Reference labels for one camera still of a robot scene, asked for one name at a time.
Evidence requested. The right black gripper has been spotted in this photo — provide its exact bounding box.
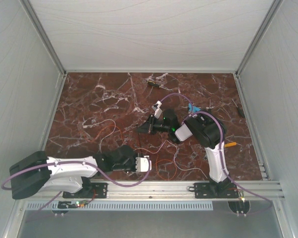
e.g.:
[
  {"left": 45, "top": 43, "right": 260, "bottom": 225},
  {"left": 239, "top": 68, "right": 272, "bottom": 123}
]
[{"left": 135, "top": 115, "right": 170, "bottom": 135}]

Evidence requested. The white wire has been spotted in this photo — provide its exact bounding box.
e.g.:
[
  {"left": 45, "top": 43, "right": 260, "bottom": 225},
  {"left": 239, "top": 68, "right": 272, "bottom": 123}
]
[{"left": 99, "top": 119, "right": 208, "bottom": 181}]

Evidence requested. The orange wire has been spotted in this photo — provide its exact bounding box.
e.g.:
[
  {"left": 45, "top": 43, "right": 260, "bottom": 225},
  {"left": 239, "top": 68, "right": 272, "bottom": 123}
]
[{"left": 94, "top": 125, "right": 178, "bottom": 181}]

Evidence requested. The black zip tie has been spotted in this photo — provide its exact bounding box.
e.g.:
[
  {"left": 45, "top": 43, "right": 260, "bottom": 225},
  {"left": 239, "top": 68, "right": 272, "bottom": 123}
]
[{"left": 137, "top": 130, "right": 143, "bottom": 157}]

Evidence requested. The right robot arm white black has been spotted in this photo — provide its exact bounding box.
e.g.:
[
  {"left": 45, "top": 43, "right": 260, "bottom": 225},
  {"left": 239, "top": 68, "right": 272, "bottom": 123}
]
[{"left": 137, "top": 109, "right": 240, "bottom": 199}]

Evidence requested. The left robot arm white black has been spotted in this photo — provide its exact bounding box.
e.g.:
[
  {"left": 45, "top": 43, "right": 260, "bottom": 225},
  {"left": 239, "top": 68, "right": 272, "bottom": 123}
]
[{"left": 9, "top": 145, "right": 138, "bottom": 200}]

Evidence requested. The blue plastic connector tool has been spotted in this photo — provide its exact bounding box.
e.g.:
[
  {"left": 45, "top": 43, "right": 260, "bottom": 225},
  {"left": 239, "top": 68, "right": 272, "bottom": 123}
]
[{"left": 188, "top": 104, "right": 200, "bottom": 113}]

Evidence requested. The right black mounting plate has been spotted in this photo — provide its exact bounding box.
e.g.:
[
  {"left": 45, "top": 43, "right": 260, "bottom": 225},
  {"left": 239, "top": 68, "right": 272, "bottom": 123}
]
[{"left": 188, "top": 182, "right": 239, "bottom": 199}]

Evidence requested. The black mounting plate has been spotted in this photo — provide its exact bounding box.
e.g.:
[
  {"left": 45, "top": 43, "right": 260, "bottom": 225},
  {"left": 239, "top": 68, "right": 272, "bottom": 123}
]
[
  {"left": 188, "top": 182, "right": 239, "bottom": 199},
  {"left": 62, "top": 182, "right": 108, "bottom": 199}
]

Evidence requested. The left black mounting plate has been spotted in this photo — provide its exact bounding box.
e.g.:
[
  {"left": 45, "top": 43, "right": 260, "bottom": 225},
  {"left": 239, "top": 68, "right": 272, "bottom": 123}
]
[{"left": 62, "top": 182, "right": 108, "bottom": 199}]

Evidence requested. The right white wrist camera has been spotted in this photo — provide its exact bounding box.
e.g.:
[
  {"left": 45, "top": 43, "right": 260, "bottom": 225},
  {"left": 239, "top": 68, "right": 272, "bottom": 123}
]
[{"left": 151, "top": 101, "right": 162, "bottom": 119}]

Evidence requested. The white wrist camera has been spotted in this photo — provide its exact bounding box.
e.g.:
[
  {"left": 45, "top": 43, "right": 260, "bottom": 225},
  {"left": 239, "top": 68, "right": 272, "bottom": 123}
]
[
  {"left": 151, "top": 101, "right": 162, "bottom": 119},
  {"left": 135, "top": 155, "right": 152, "bottom": 173}
]

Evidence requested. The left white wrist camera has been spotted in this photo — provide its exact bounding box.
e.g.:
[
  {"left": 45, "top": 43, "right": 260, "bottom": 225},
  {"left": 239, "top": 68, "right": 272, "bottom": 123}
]
[{"left": 135, "top": 155, "right": 152, "bottom": 173}]

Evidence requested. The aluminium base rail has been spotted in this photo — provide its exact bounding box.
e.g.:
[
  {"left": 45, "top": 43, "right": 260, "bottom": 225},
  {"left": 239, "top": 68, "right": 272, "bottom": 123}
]
[{"left": 17, "top": 180, "right": 285, "bottom": 201}]

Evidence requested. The yellow handled tool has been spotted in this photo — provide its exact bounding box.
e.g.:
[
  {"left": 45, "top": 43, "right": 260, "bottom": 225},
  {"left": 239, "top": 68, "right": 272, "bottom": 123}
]
[{"left": 224, "top": 142, "right": 237, "bottom": 148}]

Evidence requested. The grey slotted cable duct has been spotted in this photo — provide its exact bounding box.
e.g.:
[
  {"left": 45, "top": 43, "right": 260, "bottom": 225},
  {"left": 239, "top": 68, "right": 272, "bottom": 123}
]
[{"left": 27, "top": 201, "right": 213, "bottom": 211}]

